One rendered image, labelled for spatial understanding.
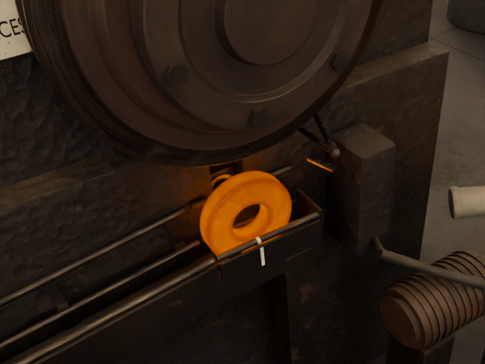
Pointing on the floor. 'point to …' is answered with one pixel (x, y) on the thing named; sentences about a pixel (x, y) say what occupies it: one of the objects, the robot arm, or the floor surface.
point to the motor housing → (431, 310)
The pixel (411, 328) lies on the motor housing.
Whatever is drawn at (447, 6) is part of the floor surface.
